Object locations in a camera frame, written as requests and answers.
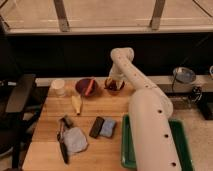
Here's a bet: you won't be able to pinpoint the orange carrot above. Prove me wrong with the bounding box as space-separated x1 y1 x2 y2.
85 79 94 96

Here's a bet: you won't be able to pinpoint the silver bowl on ledge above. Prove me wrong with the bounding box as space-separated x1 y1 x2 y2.
173 67 196 84

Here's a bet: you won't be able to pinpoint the blue sponge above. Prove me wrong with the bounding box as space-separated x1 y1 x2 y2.
100 119 116 138

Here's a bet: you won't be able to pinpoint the black rectangular block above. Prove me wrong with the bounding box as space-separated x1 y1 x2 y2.
89 117 104 138

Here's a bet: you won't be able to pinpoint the white cup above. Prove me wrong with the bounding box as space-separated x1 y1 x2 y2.
51 79 66 96

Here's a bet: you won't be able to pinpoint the dark grapes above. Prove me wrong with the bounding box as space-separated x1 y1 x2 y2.
107 80 122 91

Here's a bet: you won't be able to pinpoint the red bowl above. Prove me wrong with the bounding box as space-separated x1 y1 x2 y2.
104 77 125 95

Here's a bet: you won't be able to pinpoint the black chair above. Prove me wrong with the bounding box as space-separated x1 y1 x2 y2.
0 74 35 169

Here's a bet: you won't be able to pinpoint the black handled knife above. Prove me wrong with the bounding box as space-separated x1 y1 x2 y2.
57 121 69 164

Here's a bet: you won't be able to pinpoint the green tray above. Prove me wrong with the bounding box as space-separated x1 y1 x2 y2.
121 115 195 171

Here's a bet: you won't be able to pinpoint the purple bowl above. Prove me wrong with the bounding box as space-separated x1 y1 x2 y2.
75 78 98 97

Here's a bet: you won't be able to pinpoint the grey-blue cloth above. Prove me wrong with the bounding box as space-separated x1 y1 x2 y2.
63 127 88 155

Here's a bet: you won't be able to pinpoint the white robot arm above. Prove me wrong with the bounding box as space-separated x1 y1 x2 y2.
110 47 182 171

